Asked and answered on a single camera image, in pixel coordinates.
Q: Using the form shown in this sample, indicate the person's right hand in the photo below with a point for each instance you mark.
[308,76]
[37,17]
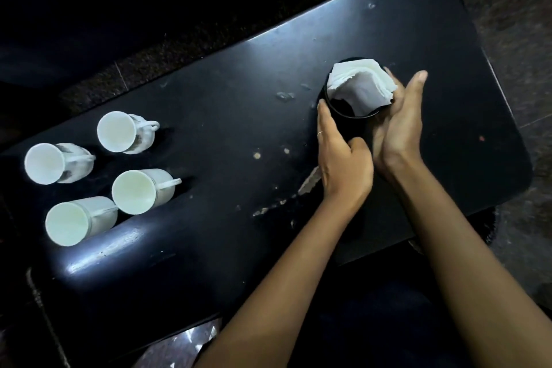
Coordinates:
[399,139]

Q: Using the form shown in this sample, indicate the person's left hand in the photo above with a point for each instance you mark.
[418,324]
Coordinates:
[345,173]

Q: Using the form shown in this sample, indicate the person's right thumb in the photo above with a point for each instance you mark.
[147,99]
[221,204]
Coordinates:
[394,84]

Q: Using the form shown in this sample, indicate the person's left thumb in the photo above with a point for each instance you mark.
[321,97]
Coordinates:
[360,145]

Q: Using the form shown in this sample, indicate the black round napkin holder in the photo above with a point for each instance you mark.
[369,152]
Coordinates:
[347,124]

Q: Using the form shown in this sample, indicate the person's left forearm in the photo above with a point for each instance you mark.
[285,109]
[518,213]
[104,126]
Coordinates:
[276,285]

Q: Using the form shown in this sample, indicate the person's right forearm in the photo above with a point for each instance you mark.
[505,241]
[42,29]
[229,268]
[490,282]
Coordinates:
[465,268]

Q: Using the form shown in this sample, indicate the stack of white paper napkins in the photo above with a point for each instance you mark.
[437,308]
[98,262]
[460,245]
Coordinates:
[362,89]

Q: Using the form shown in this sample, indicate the white plain teacup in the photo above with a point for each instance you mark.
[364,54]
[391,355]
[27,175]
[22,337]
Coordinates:
[69,224]
[133,191]

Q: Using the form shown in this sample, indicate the white patterned teacup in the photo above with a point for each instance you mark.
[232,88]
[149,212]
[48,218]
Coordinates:
[116,131]
[45,163]

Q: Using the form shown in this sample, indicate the clear crinkled plastic sheet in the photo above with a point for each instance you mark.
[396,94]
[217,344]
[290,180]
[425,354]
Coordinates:
[185,344]

